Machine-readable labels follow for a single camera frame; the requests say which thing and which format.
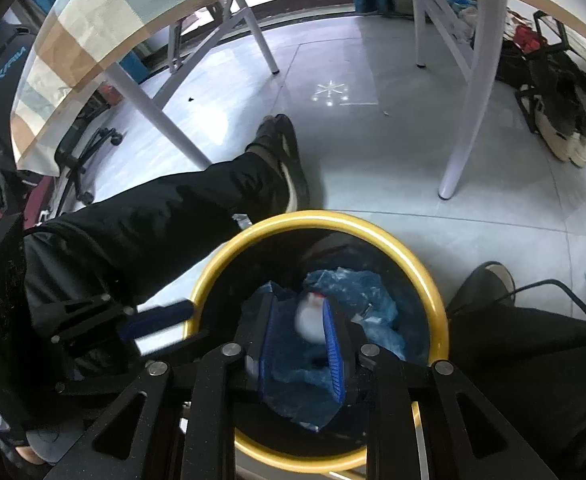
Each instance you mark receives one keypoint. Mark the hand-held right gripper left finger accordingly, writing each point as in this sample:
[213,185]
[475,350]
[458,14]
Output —
[268,340]

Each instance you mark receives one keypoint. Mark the person's right leg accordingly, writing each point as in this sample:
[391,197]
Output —
[523,360]

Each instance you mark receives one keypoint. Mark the grey folding table frame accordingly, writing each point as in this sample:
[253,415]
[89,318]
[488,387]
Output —
[260,40]

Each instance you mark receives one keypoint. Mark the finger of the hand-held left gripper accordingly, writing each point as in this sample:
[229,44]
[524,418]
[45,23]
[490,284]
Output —
[158,317]

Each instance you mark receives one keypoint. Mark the person's shoe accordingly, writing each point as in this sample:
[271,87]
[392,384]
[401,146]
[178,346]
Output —
[283,160]
[478,285]

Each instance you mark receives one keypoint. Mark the person's leg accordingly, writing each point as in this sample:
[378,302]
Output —
[148,220]
[523,360]

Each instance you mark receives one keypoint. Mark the white tissue ball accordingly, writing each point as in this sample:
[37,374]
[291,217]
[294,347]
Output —
[310,322]

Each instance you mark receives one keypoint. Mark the person's left shoe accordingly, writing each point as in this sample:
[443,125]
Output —
[283,160]

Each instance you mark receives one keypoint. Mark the yellow-rimmed black trash bin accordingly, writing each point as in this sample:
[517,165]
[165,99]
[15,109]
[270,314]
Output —
[408,259]

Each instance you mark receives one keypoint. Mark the white folding table frame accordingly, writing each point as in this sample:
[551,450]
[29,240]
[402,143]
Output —
[418,25]

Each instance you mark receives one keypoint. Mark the red bag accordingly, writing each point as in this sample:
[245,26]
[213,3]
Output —
[525,37]

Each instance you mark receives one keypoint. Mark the pile of shoes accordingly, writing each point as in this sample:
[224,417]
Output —
[563,95]

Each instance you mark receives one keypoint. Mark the person's right shoe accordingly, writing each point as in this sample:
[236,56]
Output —
[478,285]

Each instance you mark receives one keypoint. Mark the white table leg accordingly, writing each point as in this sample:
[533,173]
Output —
[465,110]
[158,115]

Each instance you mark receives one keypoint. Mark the crumpled blue plastic bag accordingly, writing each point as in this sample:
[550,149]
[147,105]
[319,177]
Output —
[373,305]

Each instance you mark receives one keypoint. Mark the person's left leg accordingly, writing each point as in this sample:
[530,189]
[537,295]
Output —
[148,220]

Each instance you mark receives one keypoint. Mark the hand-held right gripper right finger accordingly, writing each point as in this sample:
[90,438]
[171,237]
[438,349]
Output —
[333,355]

